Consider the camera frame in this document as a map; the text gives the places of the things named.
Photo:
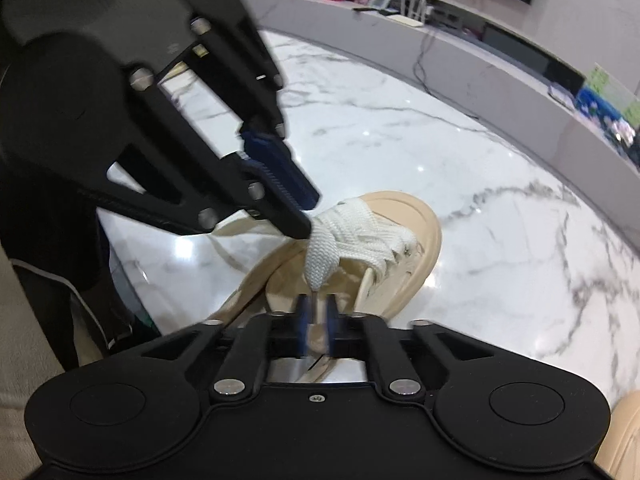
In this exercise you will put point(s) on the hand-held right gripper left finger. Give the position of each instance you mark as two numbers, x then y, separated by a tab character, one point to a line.
301	330

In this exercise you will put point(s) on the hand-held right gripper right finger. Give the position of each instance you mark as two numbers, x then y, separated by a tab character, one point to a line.
331	330

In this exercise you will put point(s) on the lotus painting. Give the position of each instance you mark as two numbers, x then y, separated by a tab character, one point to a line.
610	95

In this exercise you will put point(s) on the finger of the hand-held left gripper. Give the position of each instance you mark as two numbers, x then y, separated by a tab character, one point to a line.
280	212
280	170

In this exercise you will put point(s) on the white desk clock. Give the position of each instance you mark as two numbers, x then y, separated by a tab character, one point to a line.
378	1

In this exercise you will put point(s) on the cream platform shoe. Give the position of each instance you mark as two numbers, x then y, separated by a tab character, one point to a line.
425	240
625	435

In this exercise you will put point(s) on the marble TV console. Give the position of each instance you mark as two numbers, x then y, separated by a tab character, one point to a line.
500	105

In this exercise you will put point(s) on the beige sofa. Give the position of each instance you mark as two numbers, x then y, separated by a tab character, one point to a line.
20	385

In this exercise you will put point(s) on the shiny ornament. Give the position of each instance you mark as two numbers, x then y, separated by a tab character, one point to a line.
622	132

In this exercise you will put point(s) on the white router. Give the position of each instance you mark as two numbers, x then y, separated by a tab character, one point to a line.
415	14

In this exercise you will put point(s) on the white shoelace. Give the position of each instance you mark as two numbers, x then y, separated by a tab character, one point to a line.
350	240

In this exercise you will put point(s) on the black speaker bar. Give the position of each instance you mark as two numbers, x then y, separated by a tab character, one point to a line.
520	52

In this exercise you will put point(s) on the grey notebook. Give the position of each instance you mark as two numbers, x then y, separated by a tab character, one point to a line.
560	93

